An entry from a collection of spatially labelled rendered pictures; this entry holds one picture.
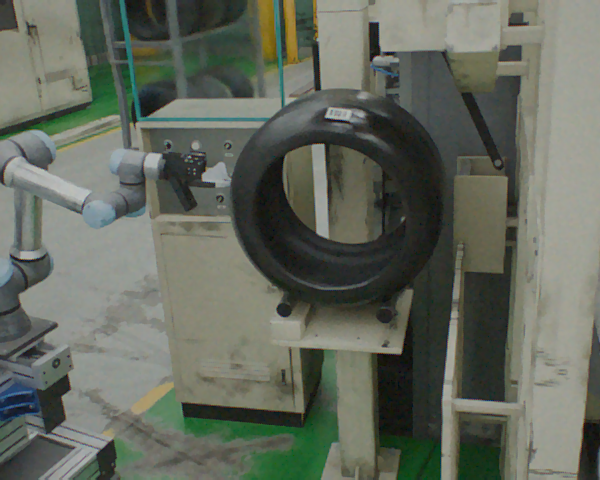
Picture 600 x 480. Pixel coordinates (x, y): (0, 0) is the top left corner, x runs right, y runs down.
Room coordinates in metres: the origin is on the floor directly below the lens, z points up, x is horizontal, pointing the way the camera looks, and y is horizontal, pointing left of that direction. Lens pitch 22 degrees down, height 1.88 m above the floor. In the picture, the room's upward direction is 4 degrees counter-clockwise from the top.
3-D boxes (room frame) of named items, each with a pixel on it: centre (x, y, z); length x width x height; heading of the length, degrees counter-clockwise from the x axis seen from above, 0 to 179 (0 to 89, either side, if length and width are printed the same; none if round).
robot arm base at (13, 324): (2.15, 0.98, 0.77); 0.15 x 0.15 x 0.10
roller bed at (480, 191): (2.09, -0.53, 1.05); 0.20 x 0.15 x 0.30; 166
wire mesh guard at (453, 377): (1.66, -0.37, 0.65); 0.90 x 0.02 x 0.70; 166
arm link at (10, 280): (2.16, 0.98, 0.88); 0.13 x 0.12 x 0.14; 154
